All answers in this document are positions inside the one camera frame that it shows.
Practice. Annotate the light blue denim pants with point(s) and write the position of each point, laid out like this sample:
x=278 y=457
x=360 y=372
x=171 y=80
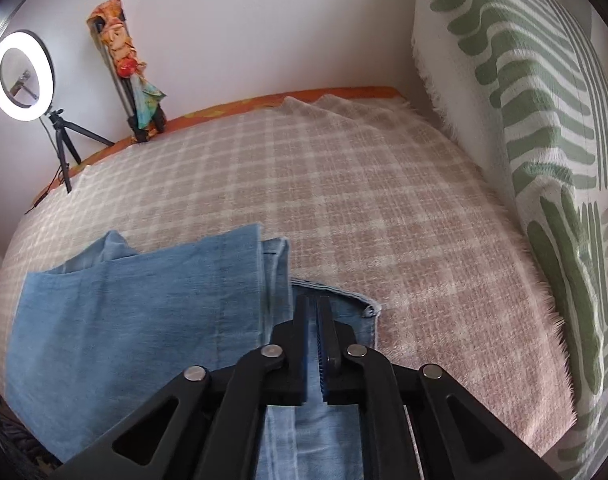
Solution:
x=93 y=339

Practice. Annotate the green striped white pillow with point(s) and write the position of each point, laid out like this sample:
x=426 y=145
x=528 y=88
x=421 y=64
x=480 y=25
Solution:
x=521 y=85

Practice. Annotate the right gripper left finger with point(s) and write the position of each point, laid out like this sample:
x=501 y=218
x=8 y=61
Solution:
x=204 y=424

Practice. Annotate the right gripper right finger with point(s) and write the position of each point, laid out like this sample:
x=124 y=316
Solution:
x=416 y=424

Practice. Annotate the white ring light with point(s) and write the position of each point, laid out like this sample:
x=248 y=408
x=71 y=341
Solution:
x=26 y=76

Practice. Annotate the black ring light tripod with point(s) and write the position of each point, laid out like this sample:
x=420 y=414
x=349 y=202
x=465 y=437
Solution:
x=63 y=142

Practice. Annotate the beige plaid bed blanket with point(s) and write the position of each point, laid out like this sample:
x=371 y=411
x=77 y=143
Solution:
x=373 y=200

